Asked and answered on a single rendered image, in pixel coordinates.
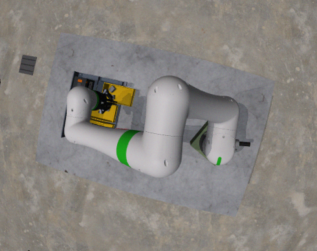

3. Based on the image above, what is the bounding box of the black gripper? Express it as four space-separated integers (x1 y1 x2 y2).
98 89 117 114

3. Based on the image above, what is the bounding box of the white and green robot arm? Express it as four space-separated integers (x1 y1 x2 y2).
64 76 250 178

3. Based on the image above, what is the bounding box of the dark blue-grey metal shelf rack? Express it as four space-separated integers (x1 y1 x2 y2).
61 71 127 138

